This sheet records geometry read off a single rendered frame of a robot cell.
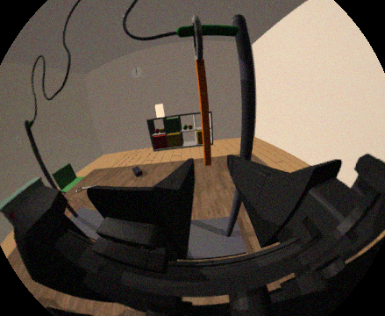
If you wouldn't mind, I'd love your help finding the orange handle with grey ring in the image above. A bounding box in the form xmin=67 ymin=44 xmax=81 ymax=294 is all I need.
xmin=192 ymin=15 xmax=212 ymax=166

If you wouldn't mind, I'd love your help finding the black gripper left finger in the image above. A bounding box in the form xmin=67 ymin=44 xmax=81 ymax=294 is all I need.
xmin=87 ymin=158 xmax=196 ymax=260

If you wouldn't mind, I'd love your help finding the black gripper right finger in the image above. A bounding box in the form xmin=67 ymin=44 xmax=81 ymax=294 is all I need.
xmin=227 ymin=154 xmax=342 ymax=248

